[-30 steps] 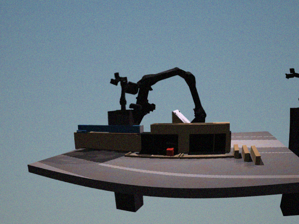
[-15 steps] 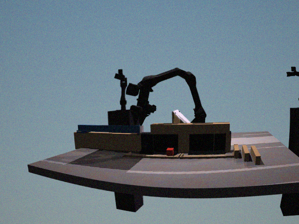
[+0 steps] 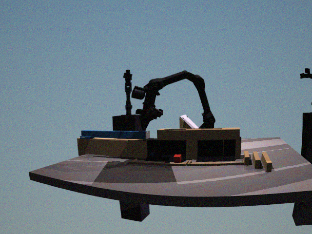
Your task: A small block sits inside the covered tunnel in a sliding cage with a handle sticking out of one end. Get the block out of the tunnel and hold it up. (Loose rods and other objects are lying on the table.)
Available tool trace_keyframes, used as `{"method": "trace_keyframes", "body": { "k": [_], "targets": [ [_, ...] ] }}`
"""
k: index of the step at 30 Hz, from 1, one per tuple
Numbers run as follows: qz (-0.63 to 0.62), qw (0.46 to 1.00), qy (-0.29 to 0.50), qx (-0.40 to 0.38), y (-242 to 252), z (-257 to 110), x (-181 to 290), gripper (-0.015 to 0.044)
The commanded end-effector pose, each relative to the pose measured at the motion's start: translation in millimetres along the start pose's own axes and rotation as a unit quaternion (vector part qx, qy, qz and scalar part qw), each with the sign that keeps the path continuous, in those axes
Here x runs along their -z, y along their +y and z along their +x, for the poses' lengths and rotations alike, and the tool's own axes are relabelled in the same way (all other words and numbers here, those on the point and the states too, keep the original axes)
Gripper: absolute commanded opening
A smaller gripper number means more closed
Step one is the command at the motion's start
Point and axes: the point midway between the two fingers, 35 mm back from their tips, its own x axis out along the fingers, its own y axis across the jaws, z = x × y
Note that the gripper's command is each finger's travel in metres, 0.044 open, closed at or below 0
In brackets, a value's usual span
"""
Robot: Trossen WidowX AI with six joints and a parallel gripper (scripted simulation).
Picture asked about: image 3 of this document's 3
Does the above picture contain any blue bar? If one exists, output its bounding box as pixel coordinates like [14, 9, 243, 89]
[80, 130, 157, 141]

